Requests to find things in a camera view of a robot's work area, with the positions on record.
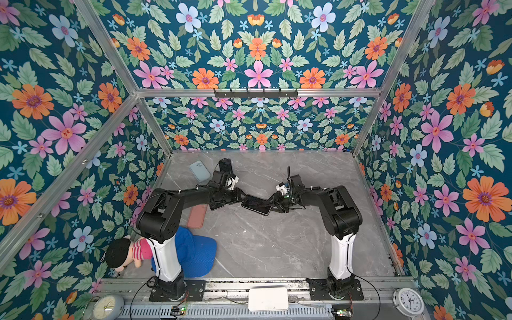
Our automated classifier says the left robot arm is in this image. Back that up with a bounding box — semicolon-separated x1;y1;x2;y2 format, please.
136;171;241;301

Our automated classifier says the black phone case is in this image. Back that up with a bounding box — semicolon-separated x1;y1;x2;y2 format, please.
241;195;274;216

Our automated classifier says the light blue phone case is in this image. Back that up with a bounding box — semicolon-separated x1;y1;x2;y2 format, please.
189;161;211;183

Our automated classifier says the plush doll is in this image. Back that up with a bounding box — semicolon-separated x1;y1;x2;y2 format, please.
104;236;153;272

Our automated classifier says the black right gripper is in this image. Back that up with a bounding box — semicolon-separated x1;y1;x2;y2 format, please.
265;191;297;213

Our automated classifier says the pink phone case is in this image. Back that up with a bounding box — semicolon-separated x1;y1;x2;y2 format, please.
187;205;208;229

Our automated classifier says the right round clock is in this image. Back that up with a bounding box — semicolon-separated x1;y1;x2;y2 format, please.
393;287;425;317

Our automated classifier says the round clock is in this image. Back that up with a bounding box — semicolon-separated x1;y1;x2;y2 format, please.
393;287;425;317
92;294;125;320

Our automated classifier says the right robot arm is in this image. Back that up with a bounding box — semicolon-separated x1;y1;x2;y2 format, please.
267;175;363;299

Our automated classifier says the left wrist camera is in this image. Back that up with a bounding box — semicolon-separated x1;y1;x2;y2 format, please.
226;176;239;191

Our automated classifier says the left round clock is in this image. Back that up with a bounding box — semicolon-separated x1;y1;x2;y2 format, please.
92;294;125;320

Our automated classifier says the blue cap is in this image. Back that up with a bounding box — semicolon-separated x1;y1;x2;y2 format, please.
147;227;217;282

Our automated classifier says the black hook rail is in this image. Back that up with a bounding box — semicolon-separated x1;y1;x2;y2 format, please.
213;89;299;99

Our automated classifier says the white box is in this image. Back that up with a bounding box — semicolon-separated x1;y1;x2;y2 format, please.
248;287;289;311

